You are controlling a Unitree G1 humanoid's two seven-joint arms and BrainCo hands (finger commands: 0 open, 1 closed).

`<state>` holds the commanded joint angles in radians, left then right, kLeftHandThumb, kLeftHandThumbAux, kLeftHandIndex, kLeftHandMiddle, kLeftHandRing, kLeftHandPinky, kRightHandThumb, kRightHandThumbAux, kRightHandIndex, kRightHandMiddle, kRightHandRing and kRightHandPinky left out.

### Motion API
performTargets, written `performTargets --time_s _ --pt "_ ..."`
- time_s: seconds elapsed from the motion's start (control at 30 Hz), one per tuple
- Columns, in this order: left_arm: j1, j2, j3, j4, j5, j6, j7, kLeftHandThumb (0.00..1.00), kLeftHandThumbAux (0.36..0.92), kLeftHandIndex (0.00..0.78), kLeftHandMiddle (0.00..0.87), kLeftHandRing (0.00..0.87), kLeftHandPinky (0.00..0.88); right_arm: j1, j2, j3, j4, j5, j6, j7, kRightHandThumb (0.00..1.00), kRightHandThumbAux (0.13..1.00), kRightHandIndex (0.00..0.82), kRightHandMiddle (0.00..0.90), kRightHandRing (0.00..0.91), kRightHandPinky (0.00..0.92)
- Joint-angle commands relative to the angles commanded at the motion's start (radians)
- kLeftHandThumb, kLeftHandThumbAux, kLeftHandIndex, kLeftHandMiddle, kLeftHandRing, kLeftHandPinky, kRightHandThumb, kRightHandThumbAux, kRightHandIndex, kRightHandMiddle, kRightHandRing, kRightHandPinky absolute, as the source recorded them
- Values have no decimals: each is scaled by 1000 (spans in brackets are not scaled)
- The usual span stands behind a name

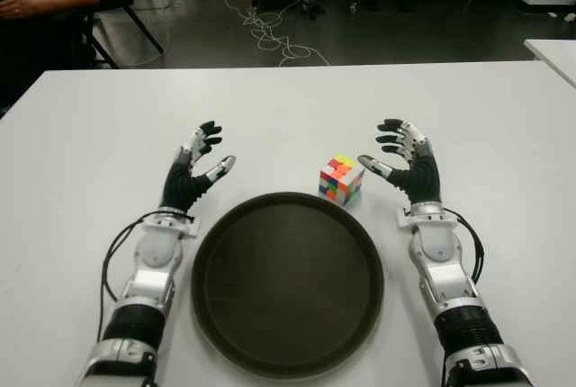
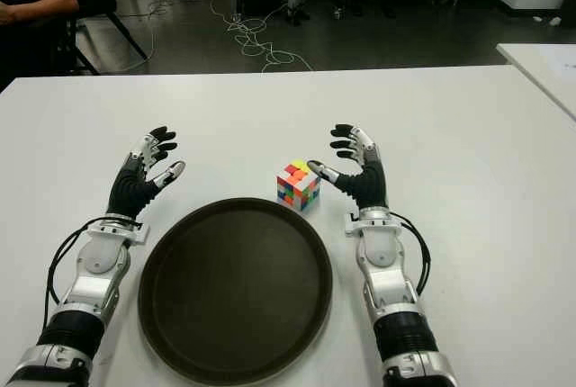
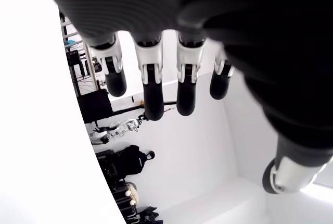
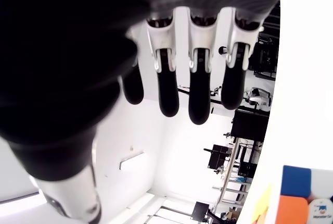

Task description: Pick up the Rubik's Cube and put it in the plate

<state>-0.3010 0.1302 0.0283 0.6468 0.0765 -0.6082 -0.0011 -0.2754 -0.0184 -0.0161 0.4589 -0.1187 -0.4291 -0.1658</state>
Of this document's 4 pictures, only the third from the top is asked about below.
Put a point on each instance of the small blue item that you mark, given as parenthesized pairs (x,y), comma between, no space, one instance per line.
(69,42)

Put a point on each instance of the metal shelf rack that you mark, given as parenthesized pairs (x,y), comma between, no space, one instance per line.
(86,62)

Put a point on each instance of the white silver humanoid robot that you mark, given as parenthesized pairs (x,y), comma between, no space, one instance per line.
(130,124)

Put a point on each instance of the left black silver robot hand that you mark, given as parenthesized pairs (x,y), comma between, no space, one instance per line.
(208,5)

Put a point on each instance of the beige rounded object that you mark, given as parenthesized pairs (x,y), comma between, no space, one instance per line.
(132,191)

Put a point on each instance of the black stacked chair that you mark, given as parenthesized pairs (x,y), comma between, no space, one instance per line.
(109,164)

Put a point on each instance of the black monitor panel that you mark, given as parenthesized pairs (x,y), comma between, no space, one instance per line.
(95,106)

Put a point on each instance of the black swivel chair base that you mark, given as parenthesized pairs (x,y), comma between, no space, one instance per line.
(149,214)

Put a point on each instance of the black gantry pole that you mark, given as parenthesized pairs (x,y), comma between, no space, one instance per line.
(127,109)

